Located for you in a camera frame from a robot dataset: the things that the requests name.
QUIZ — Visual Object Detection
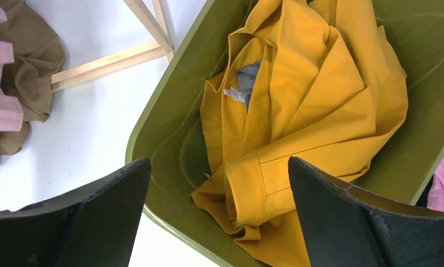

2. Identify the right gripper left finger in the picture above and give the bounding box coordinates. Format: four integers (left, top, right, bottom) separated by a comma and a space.
0, 157, 152, 266

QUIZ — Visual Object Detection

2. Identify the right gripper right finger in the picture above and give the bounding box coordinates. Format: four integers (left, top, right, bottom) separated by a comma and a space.
288, 157, 444, 266

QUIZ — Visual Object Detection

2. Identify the yellow jacket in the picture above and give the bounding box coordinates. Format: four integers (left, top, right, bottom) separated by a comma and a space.
191, 1, 408, 266

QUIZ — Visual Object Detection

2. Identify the olive green plastic basket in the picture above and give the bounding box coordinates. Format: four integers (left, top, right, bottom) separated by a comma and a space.
126, 1, 444, 266

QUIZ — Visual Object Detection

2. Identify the tan brown garment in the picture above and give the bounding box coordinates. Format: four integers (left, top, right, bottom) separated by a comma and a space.
0, 1, 65, 156

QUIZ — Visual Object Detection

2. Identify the wooden clothes rack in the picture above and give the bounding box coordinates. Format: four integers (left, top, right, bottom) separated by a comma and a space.
50, 0, 174, 93

